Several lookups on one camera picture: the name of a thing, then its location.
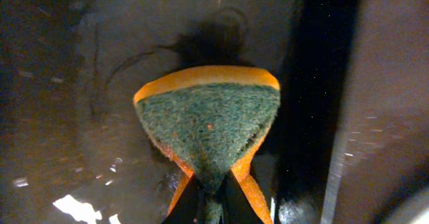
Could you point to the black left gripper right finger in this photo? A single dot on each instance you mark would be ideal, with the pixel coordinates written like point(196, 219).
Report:
point(236, 207)

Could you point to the brown serving tray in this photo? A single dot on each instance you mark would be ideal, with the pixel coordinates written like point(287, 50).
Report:
point(379, 166)

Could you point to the black water tray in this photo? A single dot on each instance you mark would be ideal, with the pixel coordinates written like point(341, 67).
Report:
point(71, 143)

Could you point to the green and orange sponge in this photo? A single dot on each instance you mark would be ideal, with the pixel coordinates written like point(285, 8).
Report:
point(210, 121)

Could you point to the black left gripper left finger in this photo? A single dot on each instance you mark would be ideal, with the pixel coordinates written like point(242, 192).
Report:
point(188, 207)

